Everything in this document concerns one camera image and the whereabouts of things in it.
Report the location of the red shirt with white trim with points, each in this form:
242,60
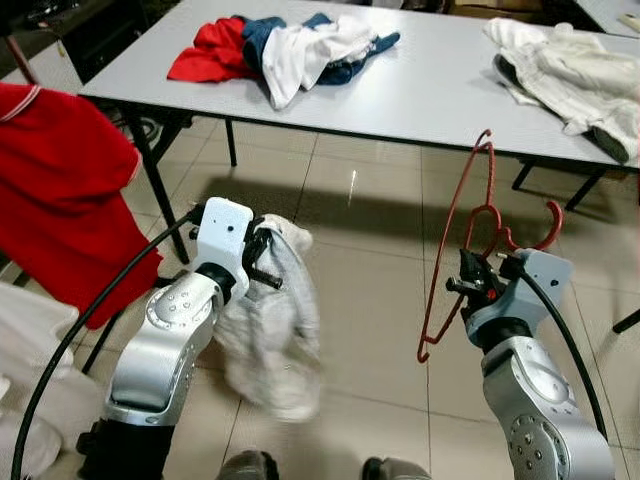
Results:
60,200

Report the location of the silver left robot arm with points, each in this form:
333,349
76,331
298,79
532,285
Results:
165,350

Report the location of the blue denim garment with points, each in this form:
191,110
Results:
350,70

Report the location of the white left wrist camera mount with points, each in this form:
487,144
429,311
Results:
225,235

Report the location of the black rack frame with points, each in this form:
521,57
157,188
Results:
100,345

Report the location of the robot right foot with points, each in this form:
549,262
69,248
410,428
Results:
395,470

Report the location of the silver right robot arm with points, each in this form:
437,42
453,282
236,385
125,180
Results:
540,400

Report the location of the light grey shirt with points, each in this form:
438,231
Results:
275,340

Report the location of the red garment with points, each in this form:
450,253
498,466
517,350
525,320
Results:
205,55

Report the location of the grey rectangular table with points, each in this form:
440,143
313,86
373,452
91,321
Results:
610,12
430,90

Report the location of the cream jacket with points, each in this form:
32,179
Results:
570,80

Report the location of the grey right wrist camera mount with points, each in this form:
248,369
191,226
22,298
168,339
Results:
540,285

